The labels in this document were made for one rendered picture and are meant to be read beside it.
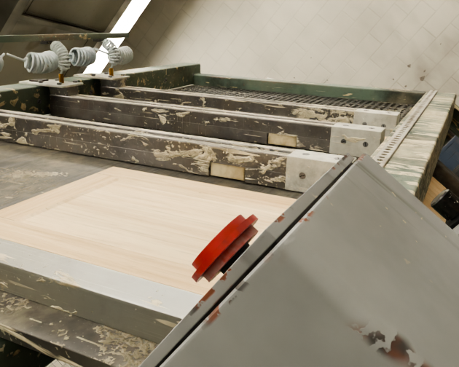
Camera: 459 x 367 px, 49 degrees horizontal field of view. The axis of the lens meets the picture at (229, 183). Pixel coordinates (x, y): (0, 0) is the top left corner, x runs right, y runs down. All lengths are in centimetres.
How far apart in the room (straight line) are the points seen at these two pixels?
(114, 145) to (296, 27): 518
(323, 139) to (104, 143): 55
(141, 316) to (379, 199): 38
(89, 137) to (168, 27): 560
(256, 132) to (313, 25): 488
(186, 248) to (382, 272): 56
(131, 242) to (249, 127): 72
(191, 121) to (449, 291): 131
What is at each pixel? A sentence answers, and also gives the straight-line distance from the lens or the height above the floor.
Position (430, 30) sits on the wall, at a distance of 612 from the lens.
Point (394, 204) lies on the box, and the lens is 23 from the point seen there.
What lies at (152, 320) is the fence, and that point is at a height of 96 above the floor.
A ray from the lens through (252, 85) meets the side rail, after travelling 246.
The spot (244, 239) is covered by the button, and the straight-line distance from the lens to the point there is 22.
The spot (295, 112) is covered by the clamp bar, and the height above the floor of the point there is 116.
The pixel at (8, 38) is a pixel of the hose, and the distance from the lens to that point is 171.
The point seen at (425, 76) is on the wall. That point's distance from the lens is 608.
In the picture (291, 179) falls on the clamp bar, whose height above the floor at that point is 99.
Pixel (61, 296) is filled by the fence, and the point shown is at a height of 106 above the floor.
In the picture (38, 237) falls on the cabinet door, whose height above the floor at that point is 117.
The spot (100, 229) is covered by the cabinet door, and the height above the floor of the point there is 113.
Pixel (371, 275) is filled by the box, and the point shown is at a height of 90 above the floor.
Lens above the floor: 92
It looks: 8 degrees up
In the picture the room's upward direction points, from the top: 46 degrees counter-clockwise
